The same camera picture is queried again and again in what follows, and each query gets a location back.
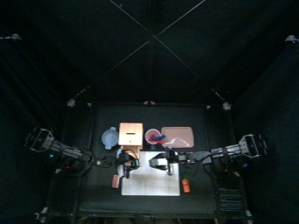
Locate orange sushi roll half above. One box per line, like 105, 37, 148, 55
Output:
181, 178, 192, 194
110, 173, 120, 189

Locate wooden drawer box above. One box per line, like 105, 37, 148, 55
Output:
116, 122, 145, 158

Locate clear plastic bag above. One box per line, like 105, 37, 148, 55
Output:
161, 136, 193, 150

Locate white cutting board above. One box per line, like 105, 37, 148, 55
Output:
120, 150, 182, 197

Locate pink rectangular tray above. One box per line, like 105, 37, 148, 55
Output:
160, 126, 194, 149

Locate white text label sticker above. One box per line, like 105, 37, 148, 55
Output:
217, 186, 245, 213

